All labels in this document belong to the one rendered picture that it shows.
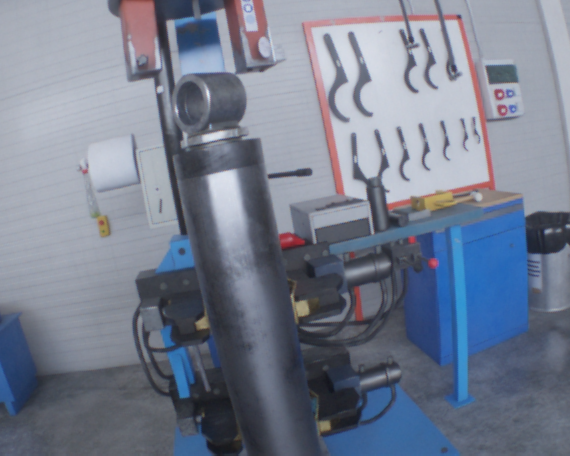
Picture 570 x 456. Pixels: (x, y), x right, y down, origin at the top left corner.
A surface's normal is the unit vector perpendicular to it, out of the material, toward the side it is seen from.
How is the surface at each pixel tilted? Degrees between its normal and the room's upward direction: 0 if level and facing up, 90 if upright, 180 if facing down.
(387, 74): 90
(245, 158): 90
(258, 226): 90
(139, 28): 90
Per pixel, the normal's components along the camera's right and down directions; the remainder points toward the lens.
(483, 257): 0.15, 0.09
